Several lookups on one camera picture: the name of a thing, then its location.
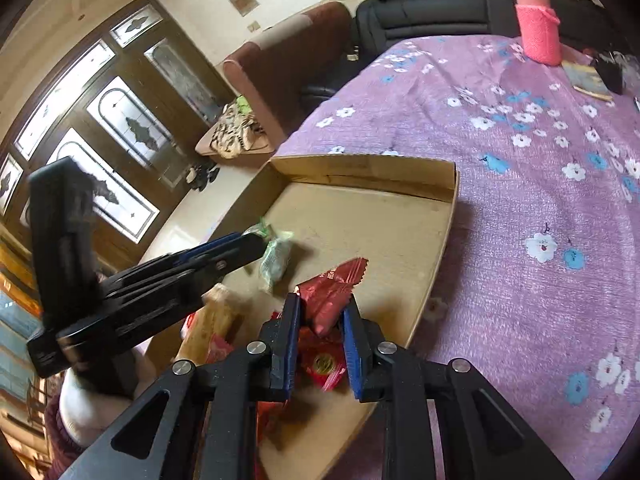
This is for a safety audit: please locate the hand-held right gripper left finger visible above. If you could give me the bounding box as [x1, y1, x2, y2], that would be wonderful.
[60, 292, 303, 480]

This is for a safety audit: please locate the small red gold-emblem packet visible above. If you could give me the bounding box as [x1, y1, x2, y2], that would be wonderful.
[299, 336, 352, 393]

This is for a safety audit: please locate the wooden glass-panel door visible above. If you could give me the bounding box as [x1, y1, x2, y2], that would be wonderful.
[0, 0, 238, 271]

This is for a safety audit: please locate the purple floral tablecloth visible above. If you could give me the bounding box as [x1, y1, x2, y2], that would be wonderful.
[274, 32, 640, 480]

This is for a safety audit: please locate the brown chair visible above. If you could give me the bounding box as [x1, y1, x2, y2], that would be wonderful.
[222, 1, 353, 141]

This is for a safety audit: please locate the small red snack packet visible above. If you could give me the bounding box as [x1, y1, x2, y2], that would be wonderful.
[204, 334, 236, 366]

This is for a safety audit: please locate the shallow cardboard box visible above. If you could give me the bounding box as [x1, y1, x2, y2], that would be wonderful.
[142, 154, 461, 480]

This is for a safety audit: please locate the dark red snack packet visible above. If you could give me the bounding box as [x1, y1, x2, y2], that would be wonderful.
[295, 257, 370, 339]

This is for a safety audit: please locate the pink knit-sleeved flask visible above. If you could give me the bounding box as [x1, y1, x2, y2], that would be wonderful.
[511, 0, 563, 67]

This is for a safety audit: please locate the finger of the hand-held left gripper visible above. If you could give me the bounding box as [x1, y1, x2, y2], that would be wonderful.
[100, 232, 248, 281]
[100, 235, 268, 317]

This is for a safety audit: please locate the green candy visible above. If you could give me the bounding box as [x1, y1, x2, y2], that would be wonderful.
[244, 219, 297, 293]

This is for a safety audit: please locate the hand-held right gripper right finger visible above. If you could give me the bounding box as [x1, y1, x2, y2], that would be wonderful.
[340, 295, 576, 480]

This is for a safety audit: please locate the patterned bag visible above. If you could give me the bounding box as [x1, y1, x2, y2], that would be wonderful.
[209, 95, 268, 160]

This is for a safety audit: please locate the person's left hand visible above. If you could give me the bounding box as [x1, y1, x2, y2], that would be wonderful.
[59, 347, 158, 448]

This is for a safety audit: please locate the black sofa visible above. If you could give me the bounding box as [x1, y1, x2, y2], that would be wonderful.
[300, 0, 616, 101]

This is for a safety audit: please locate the pair of dark shoes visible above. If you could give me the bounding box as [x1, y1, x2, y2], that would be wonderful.
[184, 164, 221, 192]

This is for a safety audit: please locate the clear yellow bread packet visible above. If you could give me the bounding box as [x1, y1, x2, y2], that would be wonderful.
[172, 284, 243, 367]

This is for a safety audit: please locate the small wooden side table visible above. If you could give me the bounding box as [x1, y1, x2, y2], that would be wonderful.
[194, 122, 277, 167]

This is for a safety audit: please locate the person's left forearm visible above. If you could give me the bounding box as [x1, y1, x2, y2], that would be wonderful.
[44, 395, 88, 480]

